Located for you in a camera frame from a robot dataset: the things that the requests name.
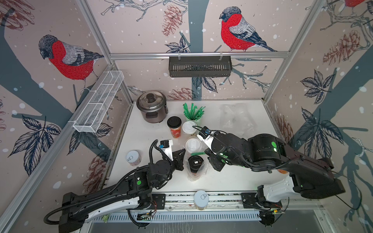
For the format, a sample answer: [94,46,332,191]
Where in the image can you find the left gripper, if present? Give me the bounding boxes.
[155,149,187,189]

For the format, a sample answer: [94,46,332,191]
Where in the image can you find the red cup black lid front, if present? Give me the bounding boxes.
[188,155,204,181]

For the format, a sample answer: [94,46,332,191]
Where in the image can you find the red cup black lid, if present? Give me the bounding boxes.
[167,116,182,138]
[188,155,204,181]

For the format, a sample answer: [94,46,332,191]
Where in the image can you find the clear plastic carrier bag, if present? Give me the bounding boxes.
[184,154,209,182]

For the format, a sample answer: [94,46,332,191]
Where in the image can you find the green straw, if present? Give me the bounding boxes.
[191,152,206,156]

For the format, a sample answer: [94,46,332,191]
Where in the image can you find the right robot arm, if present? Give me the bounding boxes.
[197,129,345,205]

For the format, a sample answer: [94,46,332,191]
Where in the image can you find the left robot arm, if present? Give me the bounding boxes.
[43,149,186,233]

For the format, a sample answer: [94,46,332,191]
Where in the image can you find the spare clear plastic bags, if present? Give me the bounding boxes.
[220,103,257,139]

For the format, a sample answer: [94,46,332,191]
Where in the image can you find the yellow cup white lid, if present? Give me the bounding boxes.
[182,121,197,136]

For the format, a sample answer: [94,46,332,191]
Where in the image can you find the green straw holder cup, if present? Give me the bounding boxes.
[183,103,205,121]

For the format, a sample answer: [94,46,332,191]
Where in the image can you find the white can left side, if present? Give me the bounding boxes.
[126,150,141,167]

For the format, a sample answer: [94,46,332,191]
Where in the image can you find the silver rice cooker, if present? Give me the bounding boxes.
[137,90,168,123]

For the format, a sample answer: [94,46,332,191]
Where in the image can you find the orange drink can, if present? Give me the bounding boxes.
[277,170,288,174]

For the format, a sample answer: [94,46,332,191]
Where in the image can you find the green snack packet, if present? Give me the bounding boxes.
[102,214,110,223]

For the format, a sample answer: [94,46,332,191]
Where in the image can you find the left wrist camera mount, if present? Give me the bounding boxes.
[159,140,173,161]

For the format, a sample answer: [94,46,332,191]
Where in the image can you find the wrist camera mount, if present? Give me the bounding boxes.
[159,140,173,161]
[197,126,215,150]

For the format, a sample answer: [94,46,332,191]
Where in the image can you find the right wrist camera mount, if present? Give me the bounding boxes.
[197,126,215,150]

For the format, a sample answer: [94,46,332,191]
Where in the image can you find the can on front rail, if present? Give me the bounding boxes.
[194,190,209,210]

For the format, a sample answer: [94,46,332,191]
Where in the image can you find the black hanging wire basket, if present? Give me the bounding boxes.
[169,56,233,78]

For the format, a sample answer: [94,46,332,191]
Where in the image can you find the white mesh wall shelf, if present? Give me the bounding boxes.
[73,70,124,133]

